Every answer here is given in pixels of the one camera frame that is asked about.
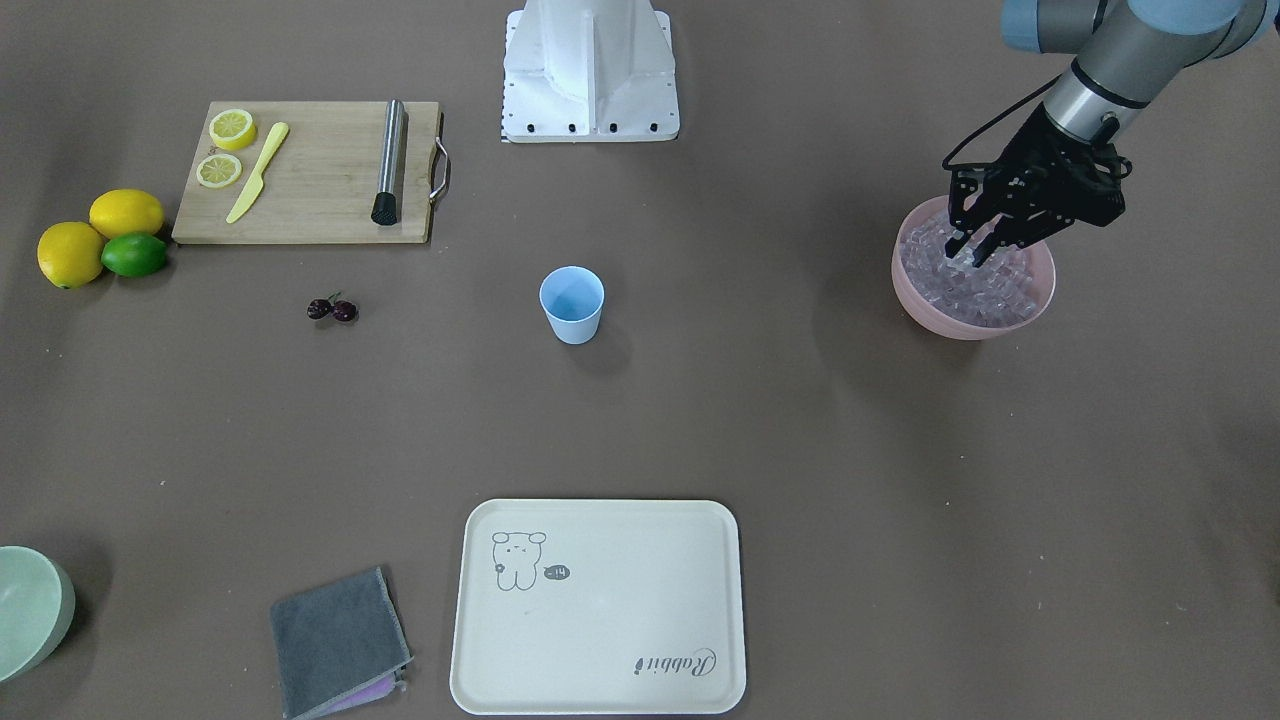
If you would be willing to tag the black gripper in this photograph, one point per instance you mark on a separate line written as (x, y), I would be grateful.
(1027, 147)

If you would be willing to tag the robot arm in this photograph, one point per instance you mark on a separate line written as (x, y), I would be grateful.
(1123, 55)

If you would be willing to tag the clear ice cube pile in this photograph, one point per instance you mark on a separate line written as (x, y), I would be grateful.
(985, 285)

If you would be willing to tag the light blue cup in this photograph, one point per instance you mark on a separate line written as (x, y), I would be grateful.
(572, 298)

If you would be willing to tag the pink bowl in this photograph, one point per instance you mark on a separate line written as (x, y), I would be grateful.
(975, 320)

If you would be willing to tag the cream rabbit tray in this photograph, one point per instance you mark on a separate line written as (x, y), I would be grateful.
(599, 606)

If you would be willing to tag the steel muddler black tip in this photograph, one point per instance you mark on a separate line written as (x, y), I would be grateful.
(387, 204)

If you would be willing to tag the wooden cutting board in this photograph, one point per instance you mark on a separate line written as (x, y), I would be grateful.
(321, 184)

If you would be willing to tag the dark red cherry pair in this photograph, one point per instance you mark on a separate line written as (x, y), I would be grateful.
(335, 306)

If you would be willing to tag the yellow plastic knife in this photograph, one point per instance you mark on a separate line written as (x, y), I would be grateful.
(255, 182)

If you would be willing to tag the upper lemon half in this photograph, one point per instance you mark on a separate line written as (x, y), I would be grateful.
(232, 129)

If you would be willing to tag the lemon half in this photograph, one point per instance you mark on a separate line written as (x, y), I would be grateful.
(218, 171)
(232, 129)

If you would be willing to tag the lower lemon half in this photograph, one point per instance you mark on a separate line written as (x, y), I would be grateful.
(218, 171)

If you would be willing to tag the grey folded cloth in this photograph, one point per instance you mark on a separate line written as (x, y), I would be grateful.
(338, 646)

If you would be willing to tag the green lime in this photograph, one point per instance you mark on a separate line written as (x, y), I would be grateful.
(134, 254)

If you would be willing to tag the upper whole yellow lemon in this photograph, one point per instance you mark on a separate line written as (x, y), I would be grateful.
(125, 211)

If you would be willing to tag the whole yellow lemon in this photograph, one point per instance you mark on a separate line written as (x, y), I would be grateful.
(69, 254)
(125, 211)

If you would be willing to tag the lower whole yellow lemon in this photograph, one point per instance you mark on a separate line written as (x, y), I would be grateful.
(69, 254)

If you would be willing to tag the mint green bowl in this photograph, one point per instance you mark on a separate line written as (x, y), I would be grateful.
(38, 604)

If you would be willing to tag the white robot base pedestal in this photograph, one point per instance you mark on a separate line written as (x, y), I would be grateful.
(589, 72)

